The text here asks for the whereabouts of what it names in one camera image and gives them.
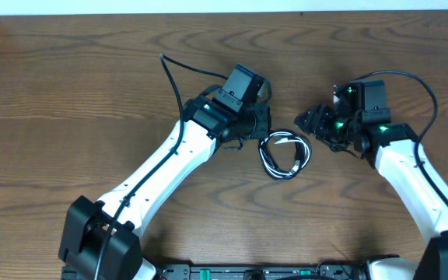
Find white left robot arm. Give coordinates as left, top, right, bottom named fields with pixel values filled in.
left=58, top=94, right=271, bottom=279

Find white usb cable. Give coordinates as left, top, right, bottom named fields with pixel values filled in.
left=259, top=131, right=311, bottom=179

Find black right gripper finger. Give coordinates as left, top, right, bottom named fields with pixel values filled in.
left=303, top=104, right=325, bottom=121
left=294, top=112, right=318, bottom=135

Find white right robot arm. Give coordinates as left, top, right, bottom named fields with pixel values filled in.
left=294, top=105, right=448, bottom=279

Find black usb cable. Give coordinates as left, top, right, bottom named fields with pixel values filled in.
left=257, top=129, right=313, bottom=182

